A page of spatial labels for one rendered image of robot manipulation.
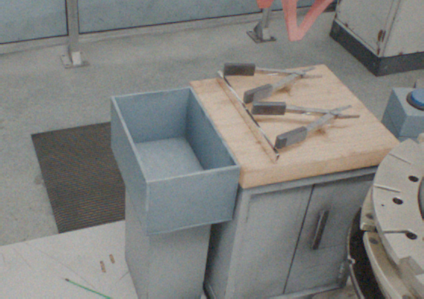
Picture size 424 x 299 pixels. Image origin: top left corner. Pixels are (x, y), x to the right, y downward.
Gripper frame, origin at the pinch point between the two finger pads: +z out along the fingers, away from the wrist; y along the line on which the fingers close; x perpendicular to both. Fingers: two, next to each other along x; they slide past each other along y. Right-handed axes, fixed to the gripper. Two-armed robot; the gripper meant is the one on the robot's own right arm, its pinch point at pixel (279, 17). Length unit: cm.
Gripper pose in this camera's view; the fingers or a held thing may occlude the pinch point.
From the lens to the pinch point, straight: 73.8
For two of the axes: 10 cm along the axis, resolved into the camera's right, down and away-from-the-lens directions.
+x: 9.5, -1.7, 2.5
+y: 3.0, 6.3, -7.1
